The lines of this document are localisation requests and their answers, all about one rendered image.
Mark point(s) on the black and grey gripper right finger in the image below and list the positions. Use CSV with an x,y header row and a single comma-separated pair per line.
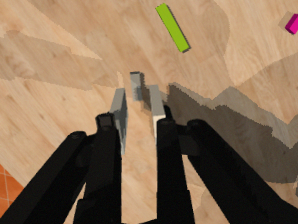
x,y
241,194

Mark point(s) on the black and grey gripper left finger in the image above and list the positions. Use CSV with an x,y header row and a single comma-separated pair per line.
x,y
52,192

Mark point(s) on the small magenta block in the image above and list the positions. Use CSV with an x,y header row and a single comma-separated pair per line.
x,y
292,25

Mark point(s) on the grey rectangular bar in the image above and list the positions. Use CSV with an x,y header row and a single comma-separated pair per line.
x,y
136,86

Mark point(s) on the lime green rod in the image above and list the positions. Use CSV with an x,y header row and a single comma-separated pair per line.
x,y
172,27

